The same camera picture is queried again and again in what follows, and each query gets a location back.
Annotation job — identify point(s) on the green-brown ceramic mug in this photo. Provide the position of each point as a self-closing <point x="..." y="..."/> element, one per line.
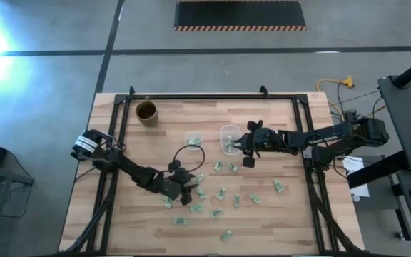
<point x="146" y="111"/>

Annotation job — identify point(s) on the black aluminium table frame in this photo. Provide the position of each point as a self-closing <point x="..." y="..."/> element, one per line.
<point x="209" y="96"/>

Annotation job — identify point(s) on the black support beam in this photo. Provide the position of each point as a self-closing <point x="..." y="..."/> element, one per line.
<point x="376" y="171"/>

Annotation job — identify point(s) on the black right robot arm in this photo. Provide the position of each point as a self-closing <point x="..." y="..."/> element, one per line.
<point x="334" y="135"/>

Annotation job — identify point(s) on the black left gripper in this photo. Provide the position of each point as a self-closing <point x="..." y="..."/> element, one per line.
<point x="175" y="185"/>

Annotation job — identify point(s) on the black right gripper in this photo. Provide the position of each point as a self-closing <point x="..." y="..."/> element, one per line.
<point x="260" y="141"/>

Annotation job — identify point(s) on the grey desk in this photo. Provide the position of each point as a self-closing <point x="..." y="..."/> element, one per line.
<point x="409" y="118"/>

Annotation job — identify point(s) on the white paper sheet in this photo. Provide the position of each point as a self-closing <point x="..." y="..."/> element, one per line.
<point x="351" y="164"/>

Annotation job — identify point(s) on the small clear plastic container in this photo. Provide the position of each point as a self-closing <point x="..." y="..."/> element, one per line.
<point x="188" y="147"/>

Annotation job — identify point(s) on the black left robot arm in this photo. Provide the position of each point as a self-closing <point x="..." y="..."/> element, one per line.
<point x="134" y="171"/>

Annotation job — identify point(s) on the large clear plastic container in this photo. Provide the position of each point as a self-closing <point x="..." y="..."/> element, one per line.
<point x="225" y="130"/>

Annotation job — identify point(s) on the black hazard-striped floor mat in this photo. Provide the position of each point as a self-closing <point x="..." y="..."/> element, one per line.
<point x="240" y="15"/>

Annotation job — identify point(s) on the grey side stand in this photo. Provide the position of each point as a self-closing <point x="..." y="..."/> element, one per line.
<point x="5" y="175"/>

